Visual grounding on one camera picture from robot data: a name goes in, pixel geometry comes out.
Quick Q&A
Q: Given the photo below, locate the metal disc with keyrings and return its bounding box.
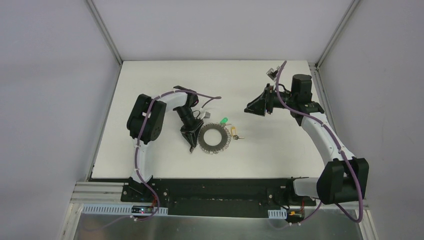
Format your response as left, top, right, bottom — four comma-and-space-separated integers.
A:
198, 123, 231, 154

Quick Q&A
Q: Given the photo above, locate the black-headed key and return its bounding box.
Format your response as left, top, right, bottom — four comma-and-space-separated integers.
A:
233, 135, 244, 140

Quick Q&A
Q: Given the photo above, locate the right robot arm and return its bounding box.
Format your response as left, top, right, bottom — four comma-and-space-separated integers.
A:
244, 74, 369, 206

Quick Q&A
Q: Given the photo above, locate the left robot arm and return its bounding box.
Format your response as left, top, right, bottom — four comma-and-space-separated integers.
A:
126, 85, 204, 203

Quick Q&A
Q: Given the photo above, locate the green key tag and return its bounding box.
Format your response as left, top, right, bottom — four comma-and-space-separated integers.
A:
219, 117, 230, 127

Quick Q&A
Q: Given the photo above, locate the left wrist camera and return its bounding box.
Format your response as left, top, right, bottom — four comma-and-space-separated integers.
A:
198, 110, 211, 120

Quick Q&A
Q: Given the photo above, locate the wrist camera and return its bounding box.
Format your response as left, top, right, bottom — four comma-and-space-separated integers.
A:
266, 66, 281, 84
198, 110, 211, 120

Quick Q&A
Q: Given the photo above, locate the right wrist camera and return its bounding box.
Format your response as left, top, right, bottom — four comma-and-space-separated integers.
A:
266, 66, 281, 84

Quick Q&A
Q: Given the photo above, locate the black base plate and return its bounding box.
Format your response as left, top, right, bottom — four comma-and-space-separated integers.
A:
120, 178, 316, 218

